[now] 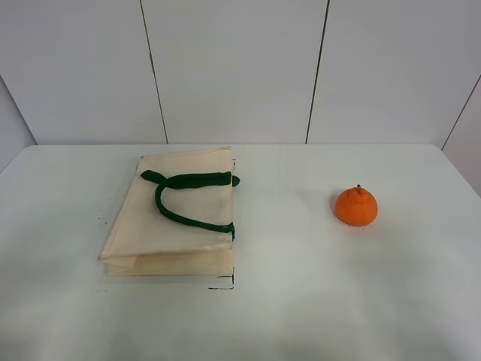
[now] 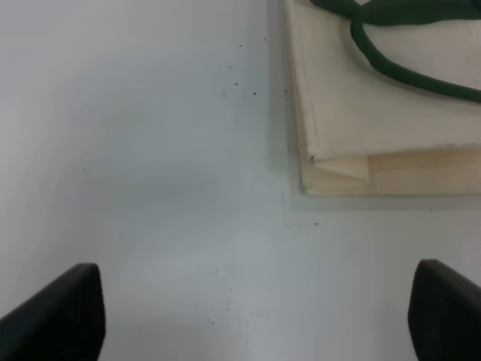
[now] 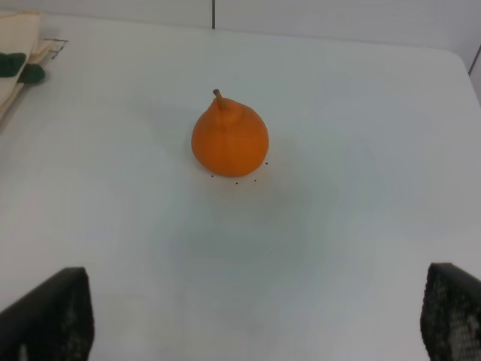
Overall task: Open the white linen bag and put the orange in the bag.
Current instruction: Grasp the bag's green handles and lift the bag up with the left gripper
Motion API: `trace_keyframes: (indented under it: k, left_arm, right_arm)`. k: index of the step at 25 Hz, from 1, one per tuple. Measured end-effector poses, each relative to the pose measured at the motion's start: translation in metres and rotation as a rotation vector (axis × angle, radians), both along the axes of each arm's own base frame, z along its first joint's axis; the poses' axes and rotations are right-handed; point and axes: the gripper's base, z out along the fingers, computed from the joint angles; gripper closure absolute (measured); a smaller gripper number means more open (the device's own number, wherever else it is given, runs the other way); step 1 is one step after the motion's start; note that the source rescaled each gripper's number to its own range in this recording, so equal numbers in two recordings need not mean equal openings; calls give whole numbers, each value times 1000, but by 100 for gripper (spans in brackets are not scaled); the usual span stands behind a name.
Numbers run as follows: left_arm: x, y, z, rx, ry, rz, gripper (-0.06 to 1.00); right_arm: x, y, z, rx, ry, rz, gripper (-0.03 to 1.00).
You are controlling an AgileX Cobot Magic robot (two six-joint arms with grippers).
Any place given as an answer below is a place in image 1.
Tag cream linen bag green handles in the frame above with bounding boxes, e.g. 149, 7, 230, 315
98, 147, 240, 277

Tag orange with stem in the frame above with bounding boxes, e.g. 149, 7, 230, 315
334, 184, 379, 227

